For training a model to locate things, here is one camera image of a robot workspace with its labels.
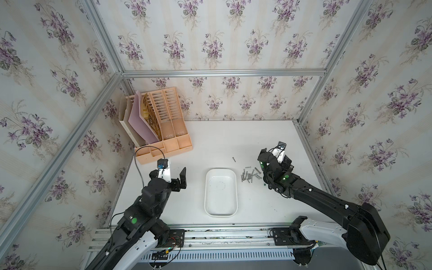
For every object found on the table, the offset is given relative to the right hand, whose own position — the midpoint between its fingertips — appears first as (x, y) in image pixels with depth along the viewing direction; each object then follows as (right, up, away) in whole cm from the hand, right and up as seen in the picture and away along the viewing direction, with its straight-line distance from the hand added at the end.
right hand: (275, 153), depth 82 cm
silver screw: (-18, -6, +18) cm, 27 cm away
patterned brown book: (-69, +20, +16) cm, 74 cm away
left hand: (-45, -6, -13) cm, 47 cm away
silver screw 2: (-11, -9, +14) cm, 20 cm away
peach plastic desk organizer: (-53, +7, +17) cm, 56 cm away
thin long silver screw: (-11, -12, +14) cm, 21 cm away
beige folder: (-74, +18, -1) cm, 76 cm away
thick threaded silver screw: (-10, -14, +11) cm, 21 cm away
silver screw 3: (-15, -15, +11) cm, 24 cm away
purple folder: (-69, +14, +3) cm, 70 cm away
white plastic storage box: (-26, -22, +6) cm, 35 cm away
